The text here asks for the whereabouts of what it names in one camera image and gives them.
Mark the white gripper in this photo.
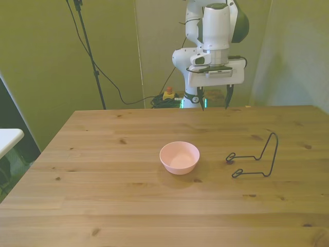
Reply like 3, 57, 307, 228
187, 58, 245, 112

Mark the pink plastic bowl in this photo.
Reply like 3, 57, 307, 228
159, 141, 200, 176

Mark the wooden box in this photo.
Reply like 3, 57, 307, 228
205, 89, 227, 108

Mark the yellow emergency stop button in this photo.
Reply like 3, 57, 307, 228
163, 86, 176, 101

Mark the black tripod stand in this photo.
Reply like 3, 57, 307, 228
72, 0, 107, 110

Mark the dark panel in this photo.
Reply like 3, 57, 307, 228
0, 73, 42, 164

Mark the white side table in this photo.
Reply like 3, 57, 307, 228
0, 128, 25, 161

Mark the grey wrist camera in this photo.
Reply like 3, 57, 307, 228
205, 68, 237, 78

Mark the coiled dark cable bundle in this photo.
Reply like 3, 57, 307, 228
150, 94, 185, 109

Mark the black wire rack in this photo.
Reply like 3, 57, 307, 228
225, 132, 279, 179

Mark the long black cable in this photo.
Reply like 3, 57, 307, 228
65, 0, 165, 105

